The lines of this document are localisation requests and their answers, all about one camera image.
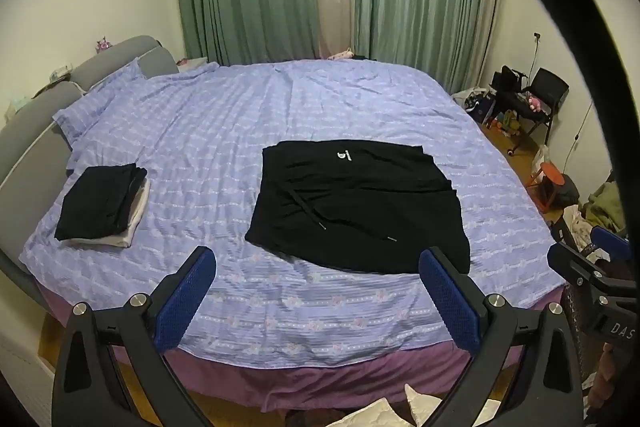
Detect black pants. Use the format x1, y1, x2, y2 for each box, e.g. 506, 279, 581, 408
245, 140, 471, 274

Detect olive green clothes pile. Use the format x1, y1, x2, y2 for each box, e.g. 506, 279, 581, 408
582, 181, 627, 237

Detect red stool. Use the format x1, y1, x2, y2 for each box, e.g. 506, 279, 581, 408
525, 161, 565, 212

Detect folded white garment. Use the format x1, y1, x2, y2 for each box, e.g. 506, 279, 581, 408
63, 179, 151, 249

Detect black folding chair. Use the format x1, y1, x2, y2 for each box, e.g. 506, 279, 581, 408
509, 68, 570, 155

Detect folded black garment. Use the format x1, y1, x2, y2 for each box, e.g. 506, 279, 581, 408
54, 164, 148, 241

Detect black backpack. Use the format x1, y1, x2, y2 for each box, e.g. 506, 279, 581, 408
490, 65, 528, 104

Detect grey bed headboard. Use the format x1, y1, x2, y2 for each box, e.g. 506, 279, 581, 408
1, 36, 178, 309

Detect purple pillow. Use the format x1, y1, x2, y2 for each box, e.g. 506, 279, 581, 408
53, 58, 145, 147

